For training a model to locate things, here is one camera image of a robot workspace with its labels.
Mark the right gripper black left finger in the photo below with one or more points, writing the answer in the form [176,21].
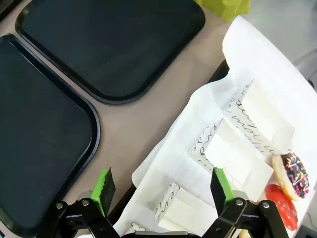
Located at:
[106,188]

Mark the person in yellow-green smock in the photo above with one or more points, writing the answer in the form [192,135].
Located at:
[227,7]

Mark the black plastic serving tray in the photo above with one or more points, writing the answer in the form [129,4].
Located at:
[37,131]
[111,49]

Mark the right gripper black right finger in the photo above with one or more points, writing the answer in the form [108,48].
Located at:
[219,188]

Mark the red topped donut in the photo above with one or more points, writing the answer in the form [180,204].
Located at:
[235,153]

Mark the chocolate donut with colourful sprinkles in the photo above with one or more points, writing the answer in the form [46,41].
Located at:
[294,173]

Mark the white printed paper donut box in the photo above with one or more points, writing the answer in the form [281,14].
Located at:
[183,210]

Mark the red frosted donut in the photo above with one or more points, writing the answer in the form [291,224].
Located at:
[284,208]

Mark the white paper sheet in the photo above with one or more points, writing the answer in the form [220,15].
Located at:
[260,62]

